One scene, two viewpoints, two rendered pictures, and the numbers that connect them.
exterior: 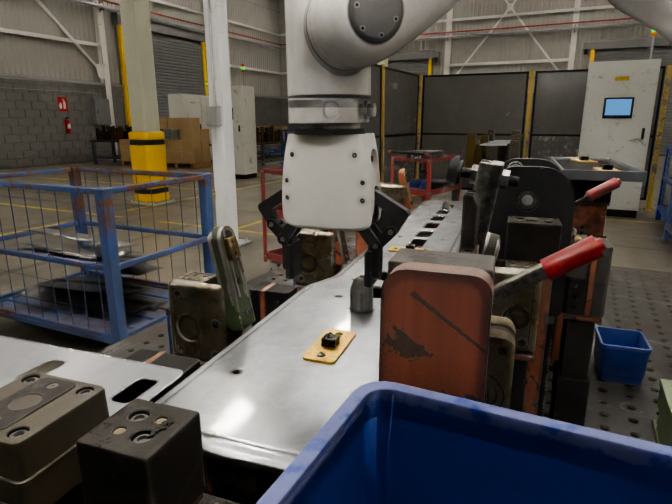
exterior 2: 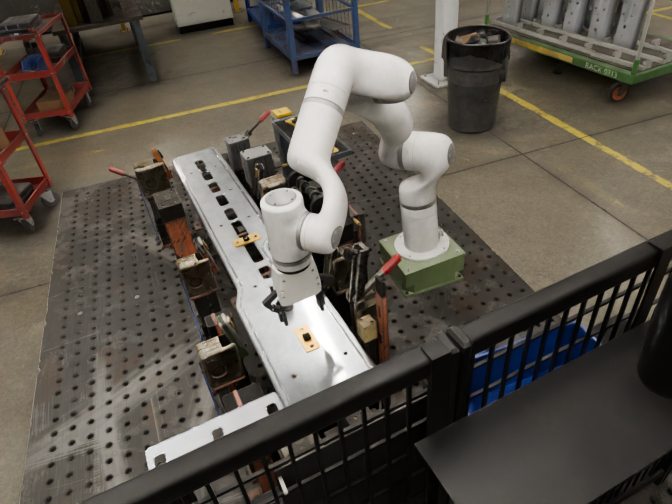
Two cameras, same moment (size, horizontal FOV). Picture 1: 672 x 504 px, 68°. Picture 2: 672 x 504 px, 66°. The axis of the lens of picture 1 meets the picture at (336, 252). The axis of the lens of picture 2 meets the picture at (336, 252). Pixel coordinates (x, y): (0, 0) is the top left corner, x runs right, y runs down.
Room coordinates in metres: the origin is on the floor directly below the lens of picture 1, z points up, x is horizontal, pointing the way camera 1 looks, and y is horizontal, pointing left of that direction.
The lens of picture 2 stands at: (-0.17, 0.50, 1.93)
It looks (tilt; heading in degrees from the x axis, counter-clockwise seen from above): 38 degrees down; 318
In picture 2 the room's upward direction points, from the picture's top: 6 degrees counter-clockwise
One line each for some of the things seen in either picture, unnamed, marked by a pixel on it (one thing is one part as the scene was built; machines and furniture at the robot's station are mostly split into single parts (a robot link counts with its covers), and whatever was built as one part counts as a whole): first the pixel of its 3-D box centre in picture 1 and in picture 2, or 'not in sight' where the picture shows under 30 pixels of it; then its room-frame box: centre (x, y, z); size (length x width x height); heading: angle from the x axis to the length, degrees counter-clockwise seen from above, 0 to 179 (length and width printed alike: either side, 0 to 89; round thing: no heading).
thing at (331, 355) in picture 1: (330, 341); (306, 336); (0.53, 0.01, 1.01); 0.08 x 0.04 x 0.01; 161
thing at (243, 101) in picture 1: (233, 122); not in sight; (11.59, 2.30, 1.22); 0.80 x 0.54 x 2.45; 65
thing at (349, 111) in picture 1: (331, 113); (292, 255); (0.53, 0.00, 1.26); 0.09 x 0.08 x 0.03; 70
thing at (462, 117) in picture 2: not in sight; (473, 81); (1.96, -3.05, 0.36); 0.54 x 0.50 x 0.73; 64
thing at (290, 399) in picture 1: (408, 250); (242, 238); (0.99, -0.15, 1.00); 1.38 x 0.22 x 0.02; 161
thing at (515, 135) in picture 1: (497, 176); (98, 17); (6.44, -2.07, 0.57); 1.86 x 0.90 x 1.14; 157
